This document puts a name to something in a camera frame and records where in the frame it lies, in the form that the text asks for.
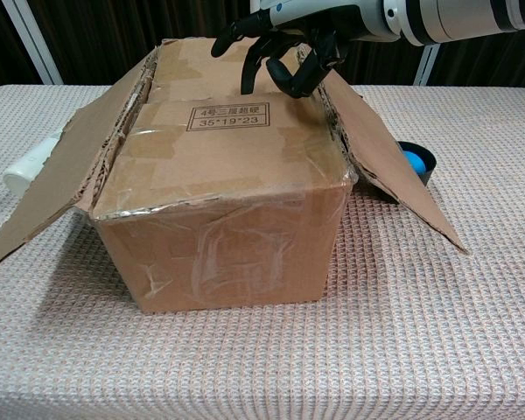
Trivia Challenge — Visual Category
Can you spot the blue ball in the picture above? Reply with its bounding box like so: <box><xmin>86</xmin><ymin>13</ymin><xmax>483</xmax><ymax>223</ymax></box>
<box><xmin>402</xmin><ymin>149</ymin><xmax>428</xmax><ymax>176</ymax></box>

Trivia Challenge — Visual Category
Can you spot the black round cup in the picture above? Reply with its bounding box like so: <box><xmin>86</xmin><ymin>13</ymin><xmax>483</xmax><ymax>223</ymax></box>
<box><xmin>395</xmin><ymin>140</ymin><xmax>438</xmax><ymax>187</ymax></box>

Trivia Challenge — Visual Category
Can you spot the brown cardboard shipping box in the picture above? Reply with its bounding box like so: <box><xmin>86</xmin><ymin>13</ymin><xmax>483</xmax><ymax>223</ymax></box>
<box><xmin>0</xmin><ymin>37</ymin><xmax>470</xmax><ymax>315</ymax></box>

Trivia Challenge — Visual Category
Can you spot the black pleated curtain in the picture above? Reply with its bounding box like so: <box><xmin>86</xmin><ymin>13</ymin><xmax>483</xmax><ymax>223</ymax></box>
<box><xmin>0</xmin><ymin>0</ymin><xmax>43</xmax><ymax>96</ymax></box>
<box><xmin>288</xmin><ymin>38</ymin><xmax>425</xmax><ymax>88</ymax></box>
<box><xmin>428</xmin><ymin>28</ymin><xmax>525</xmax><ymax>88</ymax></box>
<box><xmin>25</xmin><ymin>0</ymin><xmax>253</xmax><ymax>87</ymax></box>

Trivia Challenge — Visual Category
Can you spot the white bag roll green label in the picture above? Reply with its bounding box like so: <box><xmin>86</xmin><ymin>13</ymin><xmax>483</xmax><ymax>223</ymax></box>
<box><xmin>3</xmin><ymin>126</ymin><xmax>67</xmax><ymax>198</ymax></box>

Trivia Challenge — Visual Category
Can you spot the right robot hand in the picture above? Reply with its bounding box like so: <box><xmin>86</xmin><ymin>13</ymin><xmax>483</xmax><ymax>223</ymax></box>
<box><xmin>209</xmin><ymin>0</ymin><xmax>399</xmax><ymax>100</ymax></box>

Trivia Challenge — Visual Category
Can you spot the beige woven tablecloth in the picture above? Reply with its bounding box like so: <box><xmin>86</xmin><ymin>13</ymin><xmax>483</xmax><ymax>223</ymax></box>
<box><xmin>0</xmin><ymin>84</ymin><xmax>525</xmax><ymax>420</ymax></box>

